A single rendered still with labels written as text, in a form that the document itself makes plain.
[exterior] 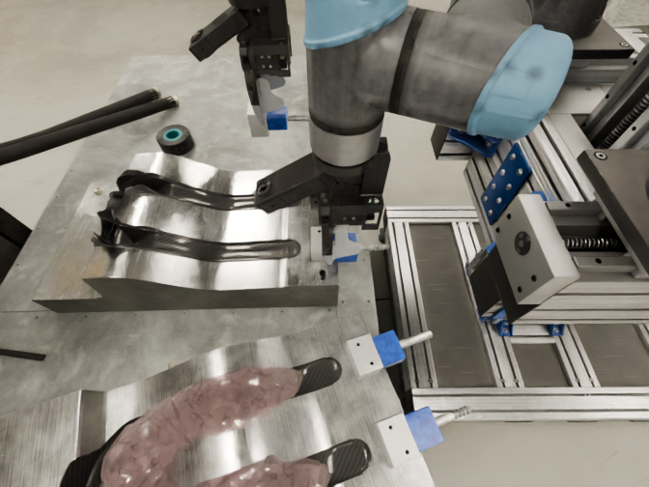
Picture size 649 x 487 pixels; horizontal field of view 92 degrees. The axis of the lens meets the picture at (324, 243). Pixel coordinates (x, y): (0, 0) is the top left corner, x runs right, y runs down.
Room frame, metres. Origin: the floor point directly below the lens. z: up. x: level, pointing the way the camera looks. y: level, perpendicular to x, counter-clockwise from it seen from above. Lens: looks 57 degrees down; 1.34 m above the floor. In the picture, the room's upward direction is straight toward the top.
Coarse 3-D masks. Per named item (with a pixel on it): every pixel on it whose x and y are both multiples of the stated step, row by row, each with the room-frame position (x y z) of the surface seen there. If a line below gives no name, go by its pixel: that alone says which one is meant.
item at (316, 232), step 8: (312, 232) 0.29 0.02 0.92; (320, 232) 0.29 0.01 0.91; (312, 240) 0.27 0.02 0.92; (320, 240) 0.27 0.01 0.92; (352, 240) 0.28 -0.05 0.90; (312, 248) 0.26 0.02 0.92; (320, 248) 0.26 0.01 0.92; (368, 248) 0.27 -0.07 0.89; (376, 248) 0.27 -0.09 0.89; (384, 248) 0.28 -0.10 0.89; (312, 256) 0.25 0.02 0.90; (320, 256) 0.25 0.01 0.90; (352, 256) 0.26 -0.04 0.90
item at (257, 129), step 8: (248, 104) 0.57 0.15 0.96; (248, 112) 0.55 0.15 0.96; (272, 112) 0.57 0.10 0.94; (280, 112) 0.57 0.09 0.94; (248, 120) 0.54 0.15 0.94; (256, 120) 0.54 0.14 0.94; (272, 120) 0.55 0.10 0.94; (280, 120) 0.55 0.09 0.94; (288, 120) 0.56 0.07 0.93; (296, 120) 0.56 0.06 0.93; (304, 120) 0.56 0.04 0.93; (256, 128) 0.54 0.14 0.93; (264, 128) 0.54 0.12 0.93; (272, 128) 0.55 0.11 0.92; (280, 128) 0.55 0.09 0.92; (256, 136) 0.54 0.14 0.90; (264, 136) 0.54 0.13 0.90
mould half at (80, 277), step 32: (160, 160) 0.44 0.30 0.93; (192, 160) 0.46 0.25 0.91; (224, 192) 0.40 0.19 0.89; (96, 224) 0.35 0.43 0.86; (160, 224) 0.30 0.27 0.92; (192, 224) 0.32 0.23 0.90; (224, 224) 0.33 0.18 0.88; (256, 224) 0.33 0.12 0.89; (288, 224) 0.33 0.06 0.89; (64, 256) 0.28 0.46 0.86; (96, 256) 0.24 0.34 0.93; (128, 256) 0.24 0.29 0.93; (160, 256) 0.24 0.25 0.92; (64, 288) 0.22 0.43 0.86; (96, 288) 0.20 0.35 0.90; (128, 288) 0.20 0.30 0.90; (160, 288) 0.20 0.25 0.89; (192, 288) 0.20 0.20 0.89; (224, 288) 0.21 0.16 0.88; (256, 288) 0.21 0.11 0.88; (288, 288) 0.21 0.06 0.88; (320, 288) 0.21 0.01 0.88
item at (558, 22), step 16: (560, 0) 0.69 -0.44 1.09; (576, 0) 0.67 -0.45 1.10; (592, 0) 0.67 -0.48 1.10; (544, 16) 0.69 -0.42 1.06; (560, 16) 0.67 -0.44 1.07; (576, 16) 0.66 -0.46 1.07; (592, 16) 0.67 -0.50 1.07; (560, 32) 0.66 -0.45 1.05; (576, 32) 0.66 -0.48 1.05; (592, 32) 0.68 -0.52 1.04
